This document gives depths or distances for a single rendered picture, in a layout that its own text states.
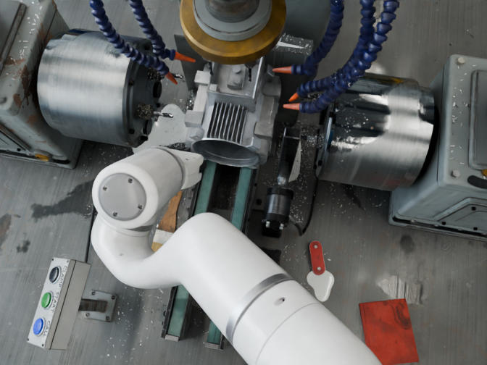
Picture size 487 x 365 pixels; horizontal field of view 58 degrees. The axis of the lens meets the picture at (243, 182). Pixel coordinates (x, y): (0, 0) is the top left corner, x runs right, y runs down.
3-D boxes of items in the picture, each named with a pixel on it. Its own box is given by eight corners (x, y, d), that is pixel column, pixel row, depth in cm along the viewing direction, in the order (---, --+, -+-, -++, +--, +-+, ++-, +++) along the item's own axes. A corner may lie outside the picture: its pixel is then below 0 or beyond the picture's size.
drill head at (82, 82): (50, 58, 120) (1, -7, 96) (181, 78, 118) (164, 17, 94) (20, 141, 113) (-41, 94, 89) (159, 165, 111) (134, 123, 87)
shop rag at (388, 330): (419, 361, 107) (420, 361, 106) (369, 367, 107) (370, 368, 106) (405, 298, 112) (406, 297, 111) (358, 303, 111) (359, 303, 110)
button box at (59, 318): (73, 261, 95) (51, 256, 91) (92, 263, 91) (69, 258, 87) (49, 344, 90) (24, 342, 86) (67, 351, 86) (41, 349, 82)
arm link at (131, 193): (166, 216, 68) (191, 164, 66) (137, 248, 55) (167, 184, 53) (117, 191, 68) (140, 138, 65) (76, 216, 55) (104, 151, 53)
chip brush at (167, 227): (169, 188, 121) (169, 187, 120) (187, 193, 120) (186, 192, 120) (146, 262, 115) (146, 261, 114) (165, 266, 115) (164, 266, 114)
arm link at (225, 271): (245, 391, 50) (125, 239, 69) (313, 277, 47) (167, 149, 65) (186, 412, 44) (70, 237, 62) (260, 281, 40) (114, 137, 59)
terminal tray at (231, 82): (219, 60, 101) (217, 41, 94) (264, 67, 101) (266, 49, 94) (207, 106, 98) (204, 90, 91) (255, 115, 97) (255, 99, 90)
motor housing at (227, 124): (207, 90, 116) (199, 48, 98) (279, 102, 115) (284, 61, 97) (190, 160, 110) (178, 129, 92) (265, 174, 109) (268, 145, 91)
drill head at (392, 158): (292, 95, 116) (303, 38, 92) (451, 121, 113) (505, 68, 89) (277, 185, 109) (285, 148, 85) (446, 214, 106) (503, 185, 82)
